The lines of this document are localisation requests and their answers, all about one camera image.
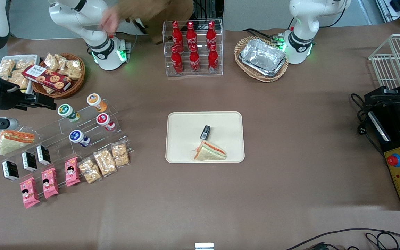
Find wrapped triangle sandwich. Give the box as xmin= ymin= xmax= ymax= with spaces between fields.
xmin=0 ymin=129 xmax=36 ymax=156
xmin=194 ymin=140 xmax=227 ymax=162

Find clear acrylic stepped display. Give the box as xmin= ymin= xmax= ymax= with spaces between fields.
xmin=0 ymin=99 xmax=133 ymax=195

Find person in brown coat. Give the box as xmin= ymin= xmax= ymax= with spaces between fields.
xmin=116 ymin=0 xmax=194 ymax=46

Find oval light wicker basket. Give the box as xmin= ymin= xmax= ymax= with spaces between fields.
xmin=234 ymin=36 xmax=289 ymax=83

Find small black box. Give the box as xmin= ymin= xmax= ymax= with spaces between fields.
xmin=21 ymin=151 xmax=38 ymax=172
xmin=1 ymin=160 xmax=20 ymax=182
xmin=36 ymin=144 xmax=52 ymax=166

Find aluminium foil tray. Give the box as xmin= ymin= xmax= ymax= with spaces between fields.
xmin=239 ymin=38 xmax=288 ymax=78

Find orange lid gum bottle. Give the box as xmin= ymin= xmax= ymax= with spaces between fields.
xmin=86 ymin=93 xmax=108 ymax=113

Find round brown wicker basket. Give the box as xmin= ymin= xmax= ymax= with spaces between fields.
xmin=31 ymin=53 xmax=86 ymax=100

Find red lid gum bottle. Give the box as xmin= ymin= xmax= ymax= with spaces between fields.
xmin=96 ymin=113 xmax=116 ymax=132

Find green lid gum bottle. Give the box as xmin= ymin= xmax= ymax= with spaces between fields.
xmin=57 ymin=103 xmax=81 ymax=123

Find clear bag of crackers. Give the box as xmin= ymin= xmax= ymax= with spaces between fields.
xmin=7 ymin=71 xmax=31 ymax=90
xmin=111 ymin=141 xmax=131 ymax=168
xmin=93 ymin=148 xmax=118 ymax=178
xmin=14 ymin=59 xmax=36 ymax=72
xmin=55 ymin=53 xmax=68 ymax=70
xmin=64 ymin=59 xmax=83 ymax=81
xmin=78 ymin=158 xmax=103 ymax=184
xmin=0 ymin=59 xmax=16 ymax=81
xmin=43 ymin=52 xmax=60 ymax=72

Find blue lid gum bottle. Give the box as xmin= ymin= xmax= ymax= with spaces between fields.
xmin=69 ymin=130 xmax=91 ymax=147

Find white plastic bin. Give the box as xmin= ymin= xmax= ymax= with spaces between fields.
xmin=0 ymin=54 xmax=40 ymax=95

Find metal equipment frame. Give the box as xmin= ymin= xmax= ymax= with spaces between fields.
xmin=375 ymin=0 xmax=400 ymax=29

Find red cola bottle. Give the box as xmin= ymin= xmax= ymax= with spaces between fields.
xmin=171 ymin=20 xmax=184 ymax=48
xmin=206 ymin=21 xmax=217 ymax=48
xmin=186 ymin=21 xmax=198 ymax=48
xmin=170 ymin=45 xmax=184 ymax=75
xmin=189 ymin=45 xmax=201 ymax=74
xmin=208 ymin=44 xmax=219 ymax=74

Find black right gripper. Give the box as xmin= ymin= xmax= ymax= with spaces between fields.
xmin=0 ymin=82 xmax=57 ymax=111

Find white wire rack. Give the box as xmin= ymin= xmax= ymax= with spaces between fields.
xmin=368 ymin=33 xmax=400 ymax=91

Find cream plastic tray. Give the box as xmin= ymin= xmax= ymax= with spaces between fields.
xmin=165 ymin=111 xmax=245 ymax=164

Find black arm base cables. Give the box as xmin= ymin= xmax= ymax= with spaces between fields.
xmin=243 ymin=28 xmax=281 ymax=42

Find dark red cookie box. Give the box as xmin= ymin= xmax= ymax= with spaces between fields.
xmin=22 ymin=64 xmax=72 ymax=93

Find black power cable with plug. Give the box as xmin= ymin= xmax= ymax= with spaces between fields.
xmin=350 ymin=93 xmax=385 ymax=157

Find bystander bare hand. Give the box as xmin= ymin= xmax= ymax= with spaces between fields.
xmin=100 ymin=6 xmax=121 ymax=35

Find clear acrylic bottle rack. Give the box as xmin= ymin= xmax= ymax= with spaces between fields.
xmin=162 ymin=19 xmax=224 ymax=77

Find black background equipment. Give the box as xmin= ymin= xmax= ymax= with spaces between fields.
xmin=193 ymin=0 xmax=225 ymax=20

